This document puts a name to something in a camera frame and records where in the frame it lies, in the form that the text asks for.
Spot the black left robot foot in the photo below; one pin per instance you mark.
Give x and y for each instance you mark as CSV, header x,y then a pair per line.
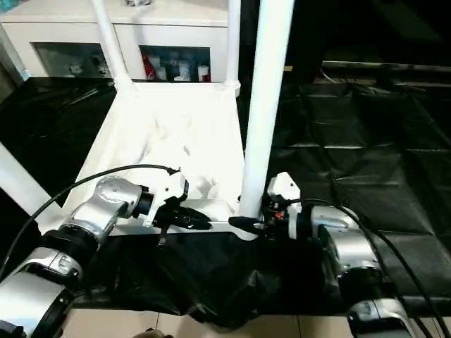
x,y
149,333

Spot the black work mat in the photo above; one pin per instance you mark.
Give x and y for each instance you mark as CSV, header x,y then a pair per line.
x,y
370,176

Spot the silver metal bowl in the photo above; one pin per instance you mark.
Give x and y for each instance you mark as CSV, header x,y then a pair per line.
x,y
138,2

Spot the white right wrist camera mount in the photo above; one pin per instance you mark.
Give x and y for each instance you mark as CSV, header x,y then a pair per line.
x,y
285,190

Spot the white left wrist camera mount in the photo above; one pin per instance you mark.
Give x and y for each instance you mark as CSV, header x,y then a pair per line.
x,y
169,190

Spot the white plastic table top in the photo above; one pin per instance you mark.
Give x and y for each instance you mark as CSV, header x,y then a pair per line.
x,y
169,134

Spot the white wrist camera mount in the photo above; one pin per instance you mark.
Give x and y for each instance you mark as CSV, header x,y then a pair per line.
x,y
285,190
169,190

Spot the white glass-door cabinet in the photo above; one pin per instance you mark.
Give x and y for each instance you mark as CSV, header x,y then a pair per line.
x,y
63,35

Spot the black furniture unit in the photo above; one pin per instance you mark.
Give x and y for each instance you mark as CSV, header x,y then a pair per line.
x,y
387,28

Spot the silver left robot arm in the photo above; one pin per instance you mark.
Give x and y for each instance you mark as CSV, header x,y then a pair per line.
x,y
102,204

